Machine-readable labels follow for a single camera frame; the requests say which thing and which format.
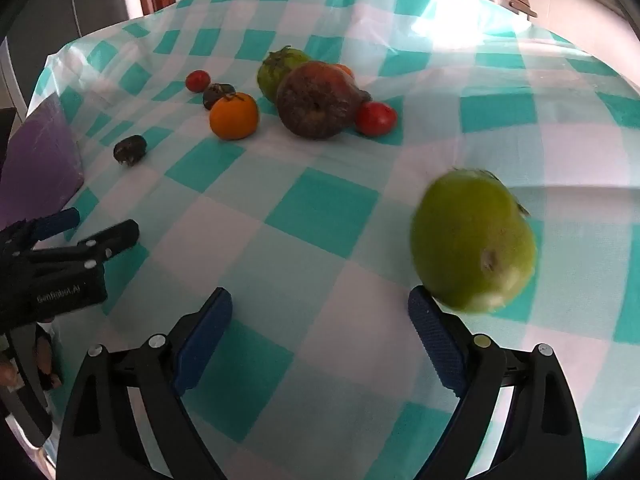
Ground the orange tangerine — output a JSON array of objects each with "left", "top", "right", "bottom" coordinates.
[{"left": 209, "top": 92, "right": 260, "bottom": 141}]

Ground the large green round fruit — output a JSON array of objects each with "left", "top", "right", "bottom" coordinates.
[{"left": 410, "top": 167, "right": 538, "bottom": 313}]

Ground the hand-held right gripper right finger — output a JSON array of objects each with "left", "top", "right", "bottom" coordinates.
[{"left": 407, "top": 285, "right": 587, "bottom": 480}]

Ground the person's left hand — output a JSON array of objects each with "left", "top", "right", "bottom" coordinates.
[{"left": 0, "top": 327, "right": 64, "bottom": 392}]

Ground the grey refrigerator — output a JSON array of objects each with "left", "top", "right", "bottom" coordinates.
[{"left": 0, "top": 0, "right": 146, "bottom": 111}]

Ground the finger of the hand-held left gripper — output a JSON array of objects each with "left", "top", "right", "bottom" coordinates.
[
  {"left": 31, "top": 208, "right": 81, "bottom": 242},
  {"left": 27, "top": 219, "right": 141, "bottom": 274}
]

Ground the purple translucent plastic container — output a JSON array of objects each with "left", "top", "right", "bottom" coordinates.
[{"left": 0, "top": 95, "right": 86, "bottom": 233}]

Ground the brown wrinkled round fruit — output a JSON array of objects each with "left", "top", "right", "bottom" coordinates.
[{"left": 276, "top": 60, "right": 362, "bottom": 140}]

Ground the green fruit with leafy stem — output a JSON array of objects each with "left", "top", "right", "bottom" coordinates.
[{"left": 257, "top": 46, "right": 312, "bottom": 103}]

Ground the small red tomato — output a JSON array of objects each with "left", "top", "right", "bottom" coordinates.
[{"left": 185, "top": 70, "right": 212, "bottom": 93}]

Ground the teal white checkered tablecloth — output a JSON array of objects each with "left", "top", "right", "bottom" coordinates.
[{"left": 27, "top": 0, "right": 640, "bottom": 480}]

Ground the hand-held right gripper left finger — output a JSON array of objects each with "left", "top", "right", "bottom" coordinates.
[{"left": 57, "top": 287, "right": 234, "bottom": 480}]

